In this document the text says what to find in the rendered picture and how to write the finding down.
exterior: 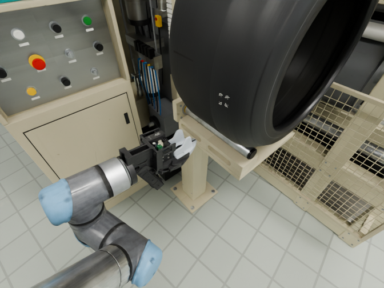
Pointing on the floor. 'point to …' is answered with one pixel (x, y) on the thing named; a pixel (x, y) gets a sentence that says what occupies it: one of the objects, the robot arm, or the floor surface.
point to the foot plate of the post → (196, 198)
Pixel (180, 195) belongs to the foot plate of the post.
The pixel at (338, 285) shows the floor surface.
